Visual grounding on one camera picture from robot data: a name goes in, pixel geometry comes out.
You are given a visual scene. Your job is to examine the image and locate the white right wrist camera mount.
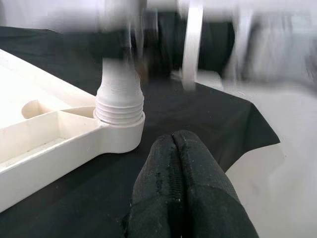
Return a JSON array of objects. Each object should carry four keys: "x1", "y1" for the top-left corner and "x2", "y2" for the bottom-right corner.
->
[{"x1": 180, "y1": 6, "x2": 205, "y2": 91}]

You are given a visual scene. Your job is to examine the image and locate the white plastic children table top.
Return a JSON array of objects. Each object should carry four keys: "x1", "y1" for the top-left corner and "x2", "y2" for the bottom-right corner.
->
[{"x1": 0, "y1": 48, "x2": 146, "y2": 214}]

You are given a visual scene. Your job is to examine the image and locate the white plastic table leg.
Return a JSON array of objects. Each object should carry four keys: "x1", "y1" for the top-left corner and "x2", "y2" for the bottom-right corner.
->
[{"x1": 93, "y1": 0, "x2": 147, "y2": 127}]

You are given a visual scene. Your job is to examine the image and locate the black tablecloth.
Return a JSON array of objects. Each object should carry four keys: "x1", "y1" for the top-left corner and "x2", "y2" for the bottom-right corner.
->
[{"x1": 0, "y1": 11, "x2": 282, "y2": 238}]

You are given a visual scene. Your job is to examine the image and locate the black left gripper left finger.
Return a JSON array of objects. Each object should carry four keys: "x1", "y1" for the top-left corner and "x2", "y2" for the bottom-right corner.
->
[{"x1": 122, "y1": 133, "x2": 184, "y2": 238}]

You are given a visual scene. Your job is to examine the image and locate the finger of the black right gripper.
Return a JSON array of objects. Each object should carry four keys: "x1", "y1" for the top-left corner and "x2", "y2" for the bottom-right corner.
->
[{"x1": 93, "y1": 28, "x2": 133, "y2": 62}]

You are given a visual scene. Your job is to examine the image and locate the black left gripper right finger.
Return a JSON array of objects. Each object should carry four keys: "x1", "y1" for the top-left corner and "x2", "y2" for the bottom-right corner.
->
[{"x1": 173, "y1": 130, "x2": 260, "y2": 238}]

